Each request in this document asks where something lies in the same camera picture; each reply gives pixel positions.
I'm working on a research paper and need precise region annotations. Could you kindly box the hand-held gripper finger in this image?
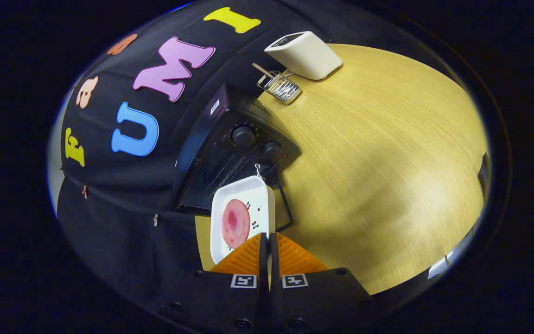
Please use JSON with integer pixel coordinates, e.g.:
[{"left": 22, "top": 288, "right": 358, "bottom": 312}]
[
  {"left": 156, "top": 233, "right": 267, "bottom": 334},
  {"left": 269, "top": 233, "right": 374, "bottom": 334}
]

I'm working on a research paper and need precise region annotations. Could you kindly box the pink ham slice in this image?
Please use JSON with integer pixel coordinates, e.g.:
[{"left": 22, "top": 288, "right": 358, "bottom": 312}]
[{"left": 221, "top": 199, "right": 251, "bottom": 249}]

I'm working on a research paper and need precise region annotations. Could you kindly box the white square plate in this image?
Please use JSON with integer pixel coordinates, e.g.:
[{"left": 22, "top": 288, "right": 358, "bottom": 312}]
[{"left": 210, "top": 175, "right": 276, "bottom": 265}]

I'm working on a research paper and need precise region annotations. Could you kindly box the black toaster oven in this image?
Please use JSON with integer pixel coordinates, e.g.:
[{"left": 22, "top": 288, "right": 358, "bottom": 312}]
[{"left": 174, "top": 83, "right": 301, "bottom": 232}]

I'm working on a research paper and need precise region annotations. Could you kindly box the white bread toaster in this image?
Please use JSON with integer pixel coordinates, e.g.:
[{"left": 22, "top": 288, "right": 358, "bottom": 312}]
[{"left": 264, "top": 31, "right": 343, "bottom": 81}]

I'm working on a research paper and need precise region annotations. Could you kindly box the black backdrop cloth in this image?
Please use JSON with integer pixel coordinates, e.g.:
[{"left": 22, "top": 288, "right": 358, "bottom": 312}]
[{"left": 56, "top": 0, "right": 439, "bottom": 302}]

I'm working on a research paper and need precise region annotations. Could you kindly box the wire mesh utensil basket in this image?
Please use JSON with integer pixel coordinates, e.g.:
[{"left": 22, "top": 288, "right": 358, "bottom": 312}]
[{"left": 257, "top": 70, "right": 303, "bottom": 105}]

